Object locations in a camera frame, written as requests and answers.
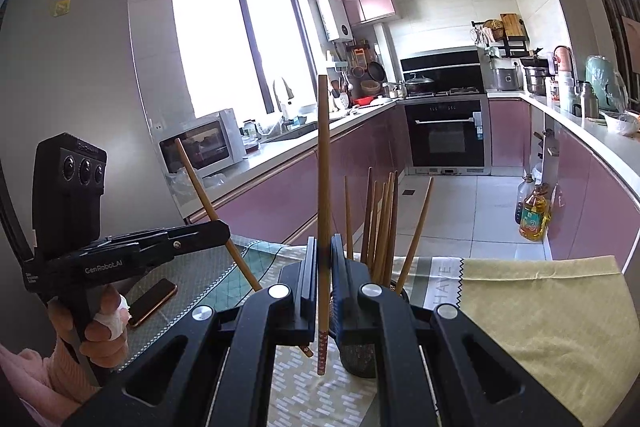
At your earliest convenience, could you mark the silver rice cooker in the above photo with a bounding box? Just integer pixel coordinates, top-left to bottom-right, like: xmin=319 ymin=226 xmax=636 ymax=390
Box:
xmin=492 ymin=61 xmax=523 ymax=92

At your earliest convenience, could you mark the white microwave oven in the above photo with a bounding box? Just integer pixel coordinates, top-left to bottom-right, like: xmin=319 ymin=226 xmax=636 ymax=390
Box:
xmin=159 ymin=108 xmax=247 ymax=180

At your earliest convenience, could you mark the grey refrigerator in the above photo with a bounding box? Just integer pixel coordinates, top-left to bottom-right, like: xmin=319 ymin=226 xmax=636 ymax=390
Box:
xmin=0 ymin=0 xmax=198 ymax=358

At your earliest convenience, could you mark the bowl in plastic wrap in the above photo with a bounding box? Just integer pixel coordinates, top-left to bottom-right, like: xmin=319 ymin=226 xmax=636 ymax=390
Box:
xmin=602 ymin=111 xmax=640 ymax=136

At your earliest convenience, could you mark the steel sink faucet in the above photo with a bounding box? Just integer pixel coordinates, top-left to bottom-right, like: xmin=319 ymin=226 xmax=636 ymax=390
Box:
xmin=272 ymin=77 xmax=296 ymax=118

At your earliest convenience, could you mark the white canister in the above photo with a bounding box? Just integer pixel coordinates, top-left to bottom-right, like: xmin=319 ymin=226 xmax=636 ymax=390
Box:
xmin=559 ymin=72 xmax=577 ymax=112

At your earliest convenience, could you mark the pink kettle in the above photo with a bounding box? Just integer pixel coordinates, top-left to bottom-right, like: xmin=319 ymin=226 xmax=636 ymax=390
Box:
xmin=552 ymin=46 xmax=573 ymax=75

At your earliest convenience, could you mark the pink cabinet run with sink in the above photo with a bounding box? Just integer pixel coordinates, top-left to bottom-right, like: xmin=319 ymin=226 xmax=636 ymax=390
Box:
xmin=185 ymin=104 xmax=408 ymax=245

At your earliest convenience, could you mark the brown wooden chopstick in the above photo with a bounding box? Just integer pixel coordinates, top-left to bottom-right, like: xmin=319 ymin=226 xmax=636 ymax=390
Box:
xmin=173 ymin=137 xmax=315 ymax=358

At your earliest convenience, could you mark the bunch of brown chopsticks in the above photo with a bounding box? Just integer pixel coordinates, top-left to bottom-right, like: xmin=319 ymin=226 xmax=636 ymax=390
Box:
xmin=343 ymin=167 xmax=435 ymax=295

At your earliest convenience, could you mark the black rack with cutting board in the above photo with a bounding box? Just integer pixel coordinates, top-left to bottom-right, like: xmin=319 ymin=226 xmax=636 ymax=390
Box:
xmin=471 ymin=13 xmax=530 ymax=58

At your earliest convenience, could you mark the dark liquid plastic bottle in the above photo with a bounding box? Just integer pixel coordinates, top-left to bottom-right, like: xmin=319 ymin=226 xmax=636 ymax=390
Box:
xmin=515 ymin=174 xmax=536 ymax=225

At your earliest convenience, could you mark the white water heater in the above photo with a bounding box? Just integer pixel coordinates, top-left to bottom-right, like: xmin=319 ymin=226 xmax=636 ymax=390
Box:
xmin=316 ymin=0 xmax=353 ymax=42

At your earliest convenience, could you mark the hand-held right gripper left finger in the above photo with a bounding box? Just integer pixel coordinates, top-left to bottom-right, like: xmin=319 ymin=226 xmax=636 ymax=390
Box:
xmin=62 ymin=236 xmax=320 ymax=427

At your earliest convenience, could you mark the yellow cooking oil bottle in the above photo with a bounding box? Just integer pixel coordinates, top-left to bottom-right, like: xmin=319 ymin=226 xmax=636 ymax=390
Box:
xmin=519 ymin=184 xmax=552 ymax=242

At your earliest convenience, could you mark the mint green appliance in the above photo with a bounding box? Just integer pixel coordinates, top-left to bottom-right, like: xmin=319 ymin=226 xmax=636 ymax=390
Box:
xmin=585 ymin=55 xmax=628 ymax=112

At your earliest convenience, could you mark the kitchen window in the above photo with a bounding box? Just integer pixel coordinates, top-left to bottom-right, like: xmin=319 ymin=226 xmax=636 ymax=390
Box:
xmin=170 ymin=0 xmax=321 ymax=142

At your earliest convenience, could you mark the steel thermos flask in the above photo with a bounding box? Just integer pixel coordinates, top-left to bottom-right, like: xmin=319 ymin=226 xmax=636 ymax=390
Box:
xmin=580 ymin=81 xmax=601 ymax=118

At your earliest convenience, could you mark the light wooden chopstick patterned tip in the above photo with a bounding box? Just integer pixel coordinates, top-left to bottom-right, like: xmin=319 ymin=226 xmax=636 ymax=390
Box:
xmin=316 ymin=75 xmax=331 ymax=377

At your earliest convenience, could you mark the black range hood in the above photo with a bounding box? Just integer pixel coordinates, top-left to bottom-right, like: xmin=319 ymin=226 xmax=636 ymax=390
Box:
xmin=400 ymin=48 xmax=485 ymax=88

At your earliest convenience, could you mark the person's left forearm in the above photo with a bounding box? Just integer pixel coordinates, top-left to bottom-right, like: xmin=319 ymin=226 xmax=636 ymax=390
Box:
xmin=0 ymin=337 xmax=106 ymax=427

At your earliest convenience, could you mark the person's left hand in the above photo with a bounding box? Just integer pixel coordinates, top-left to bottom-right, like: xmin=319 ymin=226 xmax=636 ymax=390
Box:
xmin=47 ymin=284 xmax=131 ymax=370

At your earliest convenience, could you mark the steel kitchen sink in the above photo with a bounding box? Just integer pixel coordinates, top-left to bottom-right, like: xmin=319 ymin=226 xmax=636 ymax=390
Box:
xmin=262 ymin=122 xmax=326 ymax=144

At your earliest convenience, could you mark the black mesh chopstick holder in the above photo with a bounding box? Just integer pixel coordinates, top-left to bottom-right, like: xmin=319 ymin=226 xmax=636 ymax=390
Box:
xmin=339 ymin=277 xmax=412 ymax=379

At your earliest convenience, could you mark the pink cabinet run with appliances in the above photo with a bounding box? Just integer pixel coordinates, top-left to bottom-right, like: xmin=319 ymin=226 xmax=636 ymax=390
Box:
xmin=490 ymin=99 xmax=640 ymax=273

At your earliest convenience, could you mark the black smartphone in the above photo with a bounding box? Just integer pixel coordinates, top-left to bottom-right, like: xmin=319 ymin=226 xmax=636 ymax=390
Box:
xmin=127 ymin=278 xmax=178 ymax=327

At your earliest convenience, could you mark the patterned green beige tablecloth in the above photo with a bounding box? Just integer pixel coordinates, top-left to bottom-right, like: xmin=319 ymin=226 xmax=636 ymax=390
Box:
xmin=107 ymin=234 xmax=631 ymax=427

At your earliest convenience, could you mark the wok with glass lid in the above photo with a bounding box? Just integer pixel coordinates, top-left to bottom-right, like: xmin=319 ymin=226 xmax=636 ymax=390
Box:
xmin=404 ymin=74 xmax=436 ymax=96

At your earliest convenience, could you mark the stainless steel stock pot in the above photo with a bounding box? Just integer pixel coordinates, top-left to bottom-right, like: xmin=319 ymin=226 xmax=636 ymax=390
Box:
xmin=522 ymin=64 xmax=551 ymax=96

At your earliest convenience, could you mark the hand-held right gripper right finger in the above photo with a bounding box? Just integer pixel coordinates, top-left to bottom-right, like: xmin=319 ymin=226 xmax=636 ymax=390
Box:
xmin=331 ymin=234 xmax=583 ymax=427

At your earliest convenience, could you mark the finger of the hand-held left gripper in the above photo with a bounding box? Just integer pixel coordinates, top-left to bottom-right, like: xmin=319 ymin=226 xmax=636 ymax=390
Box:
xmin=102 ymin=220 xmax=232 ymax=268

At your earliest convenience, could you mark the black built-in oven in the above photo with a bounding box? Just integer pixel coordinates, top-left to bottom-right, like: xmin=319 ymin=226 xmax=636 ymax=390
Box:
xmin=404 ymin=99 xmax=491 ymax=168

